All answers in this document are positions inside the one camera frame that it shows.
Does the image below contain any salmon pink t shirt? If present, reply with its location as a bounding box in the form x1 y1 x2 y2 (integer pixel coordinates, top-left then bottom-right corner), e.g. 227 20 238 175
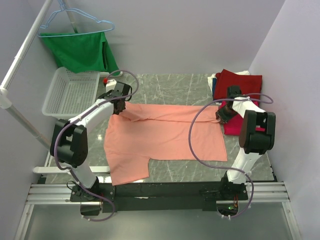
103 103 227 186

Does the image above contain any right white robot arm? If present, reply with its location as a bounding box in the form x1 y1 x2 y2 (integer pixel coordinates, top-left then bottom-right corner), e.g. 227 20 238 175
215 85 276 200

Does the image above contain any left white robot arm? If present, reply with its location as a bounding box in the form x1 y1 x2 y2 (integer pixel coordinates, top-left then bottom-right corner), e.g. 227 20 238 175
50 82 133 201

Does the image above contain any magenta folded shirt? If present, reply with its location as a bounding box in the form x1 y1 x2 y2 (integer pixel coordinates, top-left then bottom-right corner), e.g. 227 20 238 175
219 98 263 136

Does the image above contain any blue folded shirt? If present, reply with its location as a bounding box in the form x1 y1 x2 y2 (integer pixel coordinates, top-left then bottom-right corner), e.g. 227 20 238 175
212 77 221 100

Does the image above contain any dark red folded shirt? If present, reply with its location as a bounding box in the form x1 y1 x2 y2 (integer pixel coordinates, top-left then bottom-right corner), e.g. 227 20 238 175
213 69 263 100

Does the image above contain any green hanging t shirt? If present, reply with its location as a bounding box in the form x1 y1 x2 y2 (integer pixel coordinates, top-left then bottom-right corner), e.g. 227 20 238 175
40 32 119 73

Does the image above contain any white plastic laundry basket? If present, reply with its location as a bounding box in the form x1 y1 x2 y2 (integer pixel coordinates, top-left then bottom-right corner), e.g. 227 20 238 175
42 67 100 119

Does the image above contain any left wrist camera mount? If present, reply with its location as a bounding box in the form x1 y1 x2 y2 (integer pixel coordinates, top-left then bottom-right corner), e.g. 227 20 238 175
102 77 117 93

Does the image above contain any light blue wire hanger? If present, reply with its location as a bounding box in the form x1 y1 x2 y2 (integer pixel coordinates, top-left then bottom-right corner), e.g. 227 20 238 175
38 0 115 37

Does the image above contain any aluminium rail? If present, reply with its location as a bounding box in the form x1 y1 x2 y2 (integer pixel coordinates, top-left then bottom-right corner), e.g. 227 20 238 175
26 181 290 205

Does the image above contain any white clothes rack frame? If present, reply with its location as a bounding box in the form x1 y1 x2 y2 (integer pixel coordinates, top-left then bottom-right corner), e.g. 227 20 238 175
0 0 124 175

